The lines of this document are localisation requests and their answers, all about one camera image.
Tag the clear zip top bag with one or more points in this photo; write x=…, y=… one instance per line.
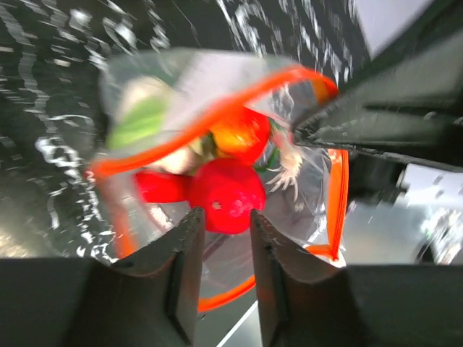
x=306, y=192

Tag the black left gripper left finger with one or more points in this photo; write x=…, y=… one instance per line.
x=147, y=299

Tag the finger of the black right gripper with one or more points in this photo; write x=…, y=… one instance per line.
x=443, y=157
x=407, y=99

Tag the fake red tomato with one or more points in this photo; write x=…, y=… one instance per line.
x=243, y=135

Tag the fake red chili pepper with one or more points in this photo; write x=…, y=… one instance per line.
x=159, y=187

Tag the fake red strawberry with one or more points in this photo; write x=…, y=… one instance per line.
x=228, y=191

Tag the fake green leafy sprig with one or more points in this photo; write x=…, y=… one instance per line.
x=277, y=132

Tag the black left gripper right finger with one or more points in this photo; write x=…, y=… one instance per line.
x=304, y=301

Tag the fake white cauliflower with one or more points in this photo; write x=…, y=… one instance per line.
x=140, y=115

